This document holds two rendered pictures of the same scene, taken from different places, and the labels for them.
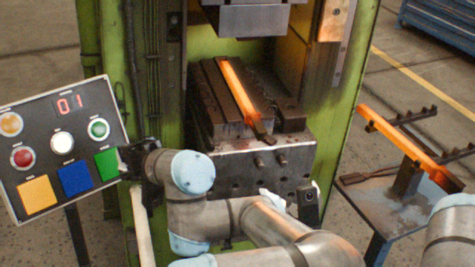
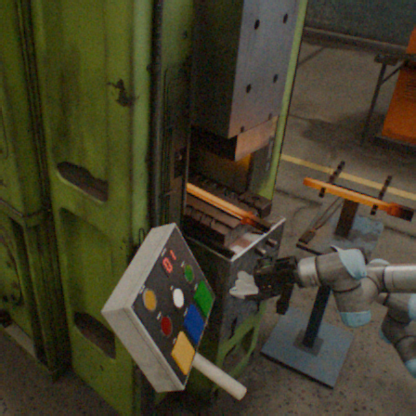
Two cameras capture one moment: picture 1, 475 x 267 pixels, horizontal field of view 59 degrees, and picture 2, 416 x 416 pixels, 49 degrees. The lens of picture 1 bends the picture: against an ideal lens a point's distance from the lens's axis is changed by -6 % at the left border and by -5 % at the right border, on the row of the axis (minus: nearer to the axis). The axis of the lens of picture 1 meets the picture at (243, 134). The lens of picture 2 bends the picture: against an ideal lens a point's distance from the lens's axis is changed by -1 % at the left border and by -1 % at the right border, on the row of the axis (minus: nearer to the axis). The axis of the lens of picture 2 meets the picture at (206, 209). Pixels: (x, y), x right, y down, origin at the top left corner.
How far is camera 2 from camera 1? 0.90 m
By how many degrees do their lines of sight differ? 28
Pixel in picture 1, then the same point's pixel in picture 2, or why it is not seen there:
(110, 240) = (77, 397)
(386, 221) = not seen: hidden behind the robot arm
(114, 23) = (141, 175)
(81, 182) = (199, 325)
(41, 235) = not seen: outside the picture
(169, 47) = (175, 181)
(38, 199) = (187, 357)
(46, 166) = (177, 324)
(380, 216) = not seen: hidden behind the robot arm
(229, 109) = (223, 217)
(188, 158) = (357, 254)
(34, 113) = (156, 281)
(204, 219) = (367, 292)
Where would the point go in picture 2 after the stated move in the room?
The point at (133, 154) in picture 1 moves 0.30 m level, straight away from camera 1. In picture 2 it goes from (274, 275) to (188, 224)
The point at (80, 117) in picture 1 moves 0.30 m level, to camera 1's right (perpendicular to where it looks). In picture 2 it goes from (177, 268) to (266, 240)
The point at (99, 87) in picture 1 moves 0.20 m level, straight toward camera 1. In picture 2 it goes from (176, 237) to (236, 269)
